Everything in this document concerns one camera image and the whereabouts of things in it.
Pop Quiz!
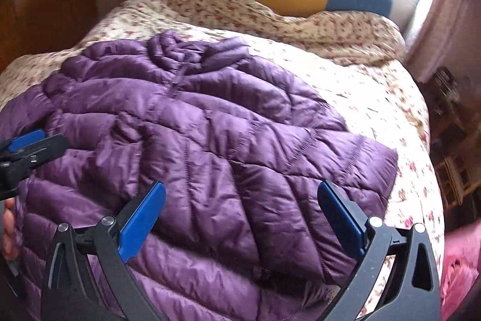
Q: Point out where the small-floral pillow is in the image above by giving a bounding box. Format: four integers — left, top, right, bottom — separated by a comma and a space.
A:
162, 0, 405, 66

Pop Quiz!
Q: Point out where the cluttered wooden bedside shelf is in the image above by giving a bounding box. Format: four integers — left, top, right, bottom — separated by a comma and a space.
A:
420, 67, 480, 232

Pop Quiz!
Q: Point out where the pink floral right curtain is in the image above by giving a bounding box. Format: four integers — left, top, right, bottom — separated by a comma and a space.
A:
402, 0, 471, 82

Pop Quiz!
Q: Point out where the pink crumpled blanket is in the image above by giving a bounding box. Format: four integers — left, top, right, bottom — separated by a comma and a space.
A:
440, 220, 480, 320

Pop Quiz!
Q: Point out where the person's left hand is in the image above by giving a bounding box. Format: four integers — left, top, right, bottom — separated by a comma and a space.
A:
2, 198, 19, 261

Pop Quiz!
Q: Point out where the floral cream bed quilt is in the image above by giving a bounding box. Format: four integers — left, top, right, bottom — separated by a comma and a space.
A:
1, 0, 444, 265

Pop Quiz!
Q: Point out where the purple quilted down jacket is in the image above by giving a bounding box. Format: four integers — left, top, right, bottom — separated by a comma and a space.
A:
1, 31, 398, 320

